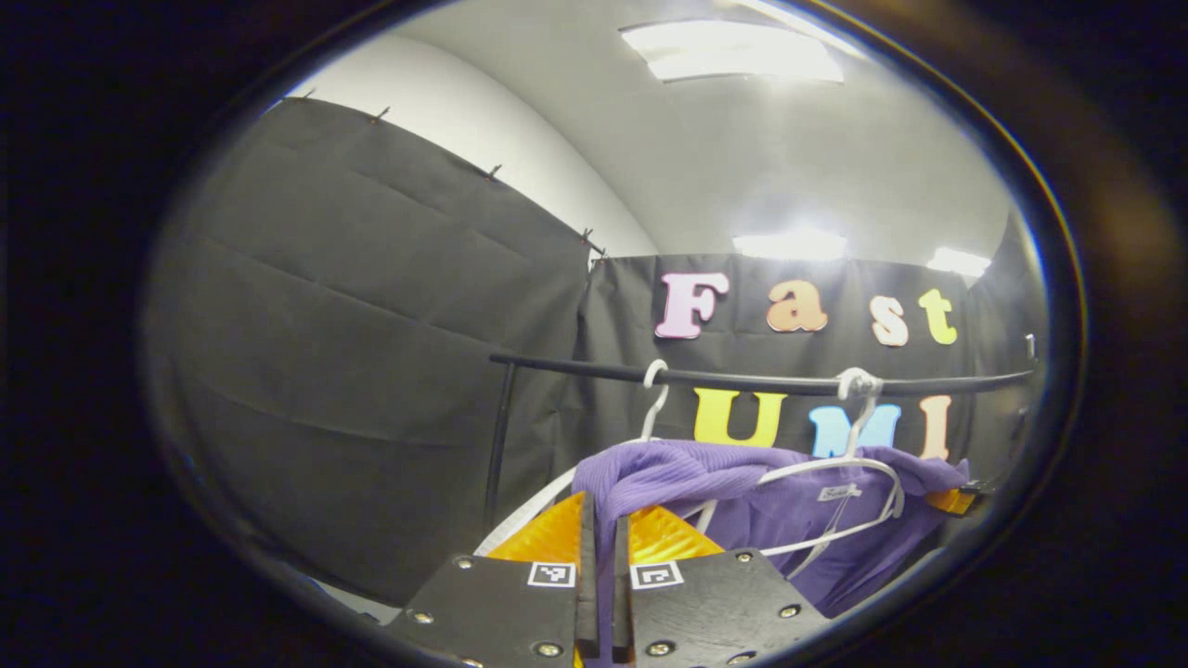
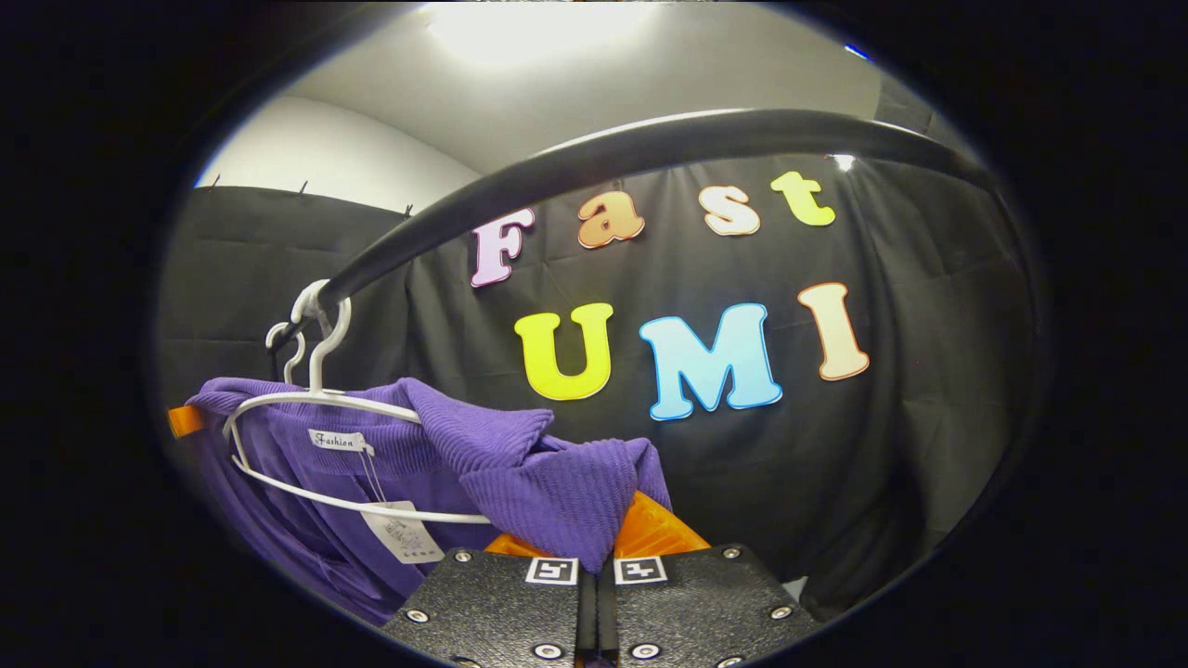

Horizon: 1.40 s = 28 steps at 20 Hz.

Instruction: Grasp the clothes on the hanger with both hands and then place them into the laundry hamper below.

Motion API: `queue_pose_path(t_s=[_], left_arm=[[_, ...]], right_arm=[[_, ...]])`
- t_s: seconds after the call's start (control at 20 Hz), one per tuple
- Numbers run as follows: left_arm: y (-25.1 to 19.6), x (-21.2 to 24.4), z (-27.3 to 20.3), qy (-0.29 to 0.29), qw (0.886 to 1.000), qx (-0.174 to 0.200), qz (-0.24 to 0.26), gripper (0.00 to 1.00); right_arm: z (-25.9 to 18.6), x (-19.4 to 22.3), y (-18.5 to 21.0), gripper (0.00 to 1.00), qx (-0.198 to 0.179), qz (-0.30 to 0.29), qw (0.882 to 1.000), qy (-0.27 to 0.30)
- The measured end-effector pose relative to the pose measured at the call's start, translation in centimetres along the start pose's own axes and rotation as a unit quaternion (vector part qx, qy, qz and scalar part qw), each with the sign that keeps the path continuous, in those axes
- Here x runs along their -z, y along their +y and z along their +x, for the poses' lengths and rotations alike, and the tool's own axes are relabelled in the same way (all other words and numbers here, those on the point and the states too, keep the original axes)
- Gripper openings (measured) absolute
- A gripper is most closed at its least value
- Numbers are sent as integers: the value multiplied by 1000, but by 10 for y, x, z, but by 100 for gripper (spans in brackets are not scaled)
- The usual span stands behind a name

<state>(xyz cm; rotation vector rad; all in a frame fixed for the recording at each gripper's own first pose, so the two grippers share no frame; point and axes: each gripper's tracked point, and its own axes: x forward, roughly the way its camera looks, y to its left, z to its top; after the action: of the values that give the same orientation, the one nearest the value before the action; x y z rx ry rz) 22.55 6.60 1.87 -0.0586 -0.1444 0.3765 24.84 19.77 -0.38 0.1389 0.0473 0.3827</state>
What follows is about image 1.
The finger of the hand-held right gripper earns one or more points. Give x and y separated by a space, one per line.
949 502

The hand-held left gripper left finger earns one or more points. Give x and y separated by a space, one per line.
492 612

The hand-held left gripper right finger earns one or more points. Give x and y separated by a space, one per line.
715 603

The white plastic hanger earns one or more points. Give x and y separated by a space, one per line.
858 380
529 510

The black metal clothes rack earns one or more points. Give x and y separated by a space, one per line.
575 368

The black backdrop cloth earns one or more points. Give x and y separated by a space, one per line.
371 325

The large ceiling light panel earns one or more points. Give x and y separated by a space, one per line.
733 51

